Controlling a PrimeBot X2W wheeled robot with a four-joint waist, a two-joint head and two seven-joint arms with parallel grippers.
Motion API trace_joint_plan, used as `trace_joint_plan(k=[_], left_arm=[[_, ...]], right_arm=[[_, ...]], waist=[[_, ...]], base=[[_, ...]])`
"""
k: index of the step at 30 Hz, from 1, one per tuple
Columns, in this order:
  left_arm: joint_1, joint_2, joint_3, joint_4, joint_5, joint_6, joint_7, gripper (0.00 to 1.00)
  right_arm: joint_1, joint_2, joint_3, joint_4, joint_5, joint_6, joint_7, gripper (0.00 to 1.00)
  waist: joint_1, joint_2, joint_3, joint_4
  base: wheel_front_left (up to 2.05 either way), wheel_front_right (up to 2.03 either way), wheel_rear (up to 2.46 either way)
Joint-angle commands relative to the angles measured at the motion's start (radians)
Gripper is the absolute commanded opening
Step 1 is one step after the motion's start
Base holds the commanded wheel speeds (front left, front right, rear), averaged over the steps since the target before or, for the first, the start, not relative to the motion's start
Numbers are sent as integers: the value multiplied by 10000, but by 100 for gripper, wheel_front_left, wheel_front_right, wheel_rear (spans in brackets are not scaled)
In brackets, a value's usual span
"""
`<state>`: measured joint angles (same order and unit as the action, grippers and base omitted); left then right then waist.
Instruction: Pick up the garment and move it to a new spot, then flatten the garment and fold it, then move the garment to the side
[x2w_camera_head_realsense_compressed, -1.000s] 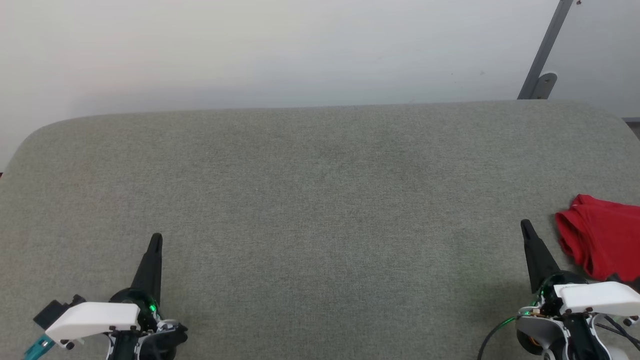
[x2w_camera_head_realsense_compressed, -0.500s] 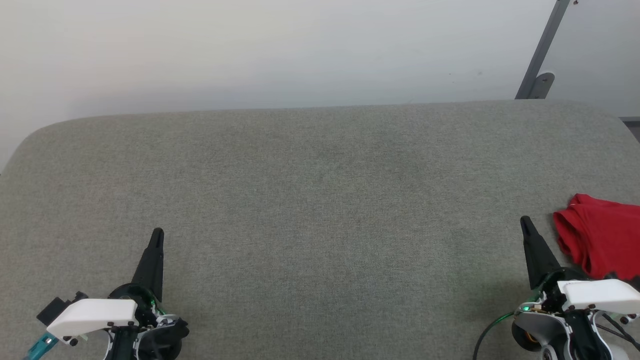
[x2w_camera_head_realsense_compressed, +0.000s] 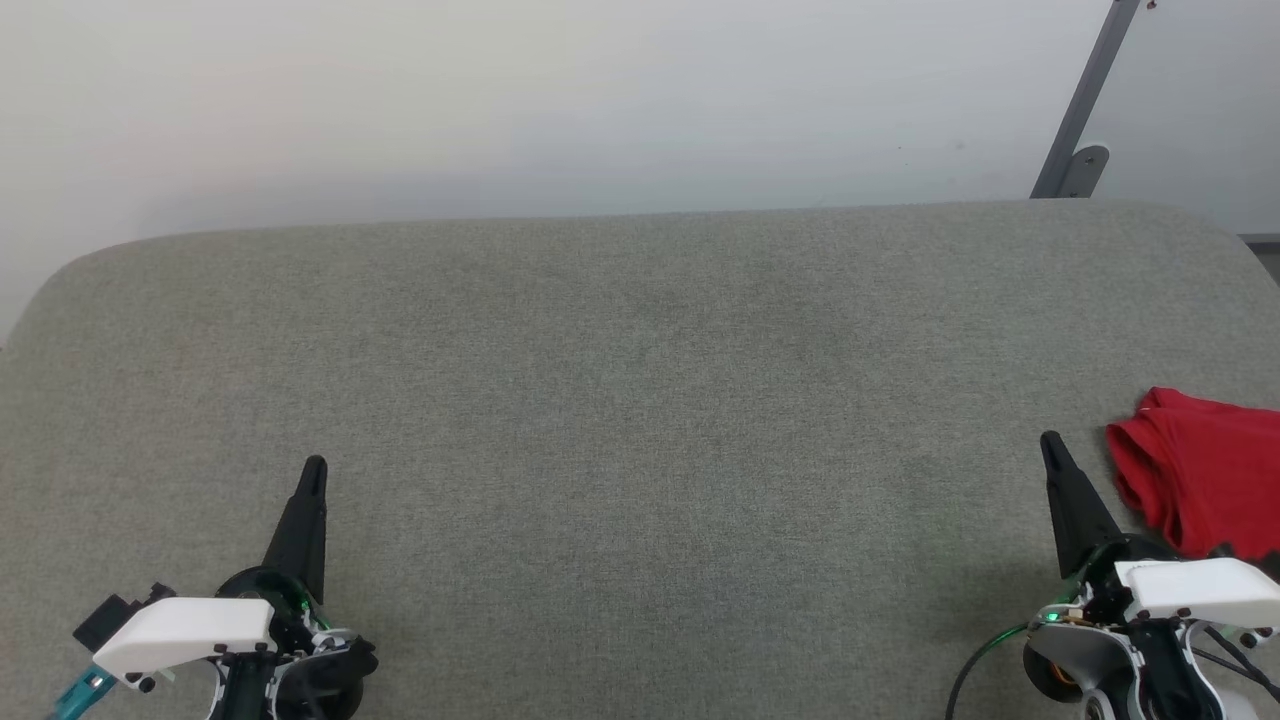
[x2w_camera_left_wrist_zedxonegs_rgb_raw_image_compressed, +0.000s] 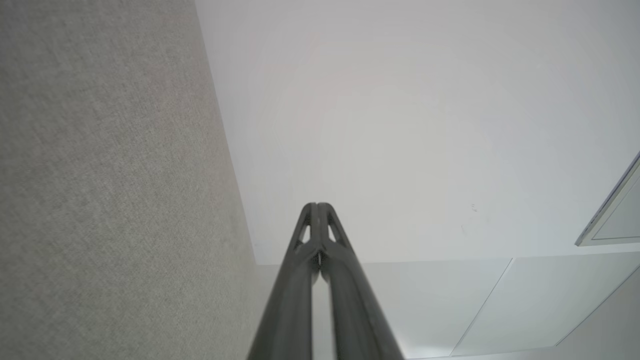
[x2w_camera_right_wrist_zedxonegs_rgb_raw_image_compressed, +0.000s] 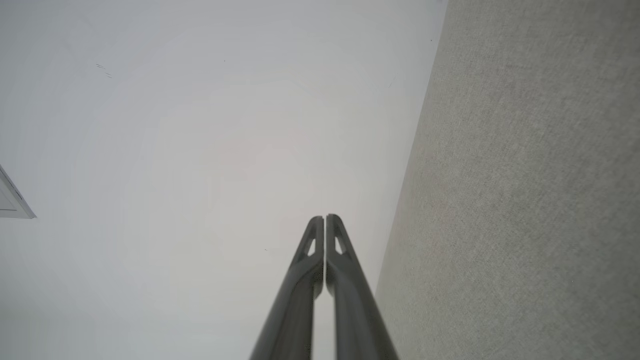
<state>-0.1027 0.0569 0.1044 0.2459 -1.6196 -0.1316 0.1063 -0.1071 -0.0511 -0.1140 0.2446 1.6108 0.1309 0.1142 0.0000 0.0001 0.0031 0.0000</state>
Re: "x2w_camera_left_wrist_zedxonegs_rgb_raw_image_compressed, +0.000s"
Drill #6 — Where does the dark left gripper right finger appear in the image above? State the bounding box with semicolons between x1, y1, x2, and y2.
317;202;406;360

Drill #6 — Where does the grey framed wall panel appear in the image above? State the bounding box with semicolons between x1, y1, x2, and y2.
575;151;640;247

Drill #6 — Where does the grey fabric sofa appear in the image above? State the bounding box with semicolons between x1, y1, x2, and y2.
0;0;281;360

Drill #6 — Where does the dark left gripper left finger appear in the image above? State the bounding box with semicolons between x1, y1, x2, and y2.
247;202;321;360

